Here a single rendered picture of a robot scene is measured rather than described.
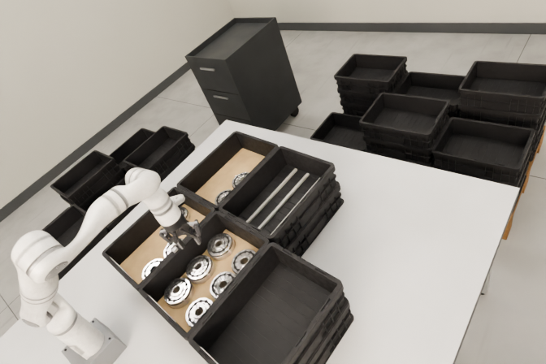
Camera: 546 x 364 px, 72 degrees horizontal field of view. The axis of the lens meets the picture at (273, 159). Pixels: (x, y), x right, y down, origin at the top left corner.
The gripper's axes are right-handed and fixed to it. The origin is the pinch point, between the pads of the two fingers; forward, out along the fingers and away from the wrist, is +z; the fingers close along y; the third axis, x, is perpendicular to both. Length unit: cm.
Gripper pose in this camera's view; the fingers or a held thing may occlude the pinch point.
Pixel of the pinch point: (189, 242)
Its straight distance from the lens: 135.5
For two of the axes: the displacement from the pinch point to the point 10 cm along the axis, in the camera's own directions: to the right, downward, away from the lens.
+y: 9.5, -2.7, -1.4
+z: 3.0, 7.1, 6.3
